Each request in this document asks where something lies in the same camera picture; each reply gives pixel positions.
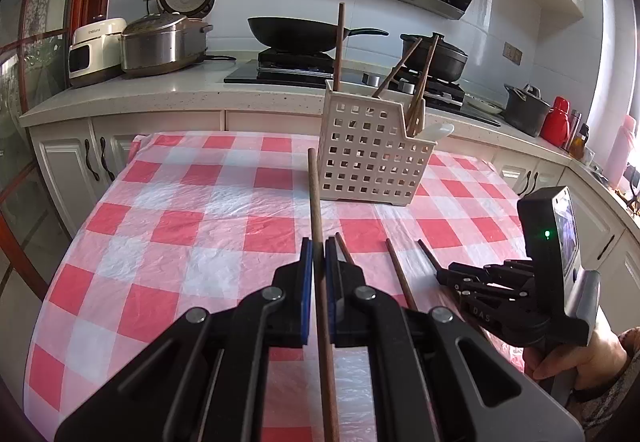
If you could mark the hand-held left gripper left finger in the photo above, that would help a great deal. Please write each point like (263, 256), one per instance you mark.
(305, 294)

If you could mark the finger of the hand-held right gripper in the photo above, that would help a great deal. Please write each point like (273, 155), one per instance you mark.
(500, 296)
(480, 273)

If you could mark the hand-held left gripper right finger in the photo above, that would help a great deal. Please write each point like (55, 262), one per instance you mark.
(331, 294)

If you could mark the brown wooden chopstick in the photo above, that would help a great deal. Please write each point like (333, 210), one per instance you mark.
(340, 46)
(316, 202)
(345, 249)
(425, 81)
(427, 254)
(397, 69)
(400, 272)

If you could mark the white perforated utensil basket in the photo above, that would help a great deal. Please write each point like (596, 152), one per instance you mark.
(367, 156)

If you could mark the white plastic spoon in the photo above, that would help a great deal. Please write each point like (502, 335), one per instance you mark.
(437, 130)

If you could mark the person's right forearm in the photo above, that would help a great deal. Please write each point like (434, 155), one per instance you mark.
(615, 402)

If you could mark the person's right hand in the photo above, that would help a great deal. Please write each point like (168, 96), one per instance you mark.
(602, 357)

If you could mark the seasoning bottles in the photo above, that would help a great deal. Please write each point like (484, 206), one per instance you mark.
(580, 136)

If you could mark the pink bottle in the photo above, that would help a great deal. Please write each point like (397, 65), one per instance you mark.
(620, 151)

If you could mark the red bottle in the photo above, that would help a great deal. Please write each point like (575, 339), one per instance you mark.
(555, 124)

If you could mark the grey lidded stock pot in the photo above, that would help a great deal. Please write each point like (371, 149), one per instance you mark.
(525, 111)

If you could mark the red white checked tablecloth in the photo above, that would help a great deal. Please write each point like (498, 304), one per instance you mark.
(175, 232)

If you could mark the black lidded cooking pot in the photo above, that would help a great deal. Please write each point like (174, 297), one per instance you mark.
(445, 59)

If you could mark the black glass gas stove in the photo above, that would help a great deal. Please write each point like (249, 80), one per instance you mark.
(280, 71)

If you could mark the speckled kitchen countertop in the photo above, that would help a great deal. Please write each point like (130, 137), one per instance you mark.
(165, 94)

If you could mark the black wok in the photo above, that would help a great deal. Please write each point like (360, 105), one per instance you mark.
(290, 31)

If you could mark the open steel rice cooker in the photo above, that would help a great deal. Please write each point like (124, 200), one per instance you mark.
(160, 46)

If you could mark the white small kitchen appliance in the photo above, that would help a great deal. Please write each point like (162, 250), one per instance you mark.
(95, 51)

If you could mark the wooden framed glass door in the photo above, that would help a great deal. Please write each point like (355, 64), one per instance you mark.
(35, 71)

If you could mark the brown wall outlet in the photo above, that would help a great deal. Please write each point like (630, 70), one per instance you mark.
(512, 51)

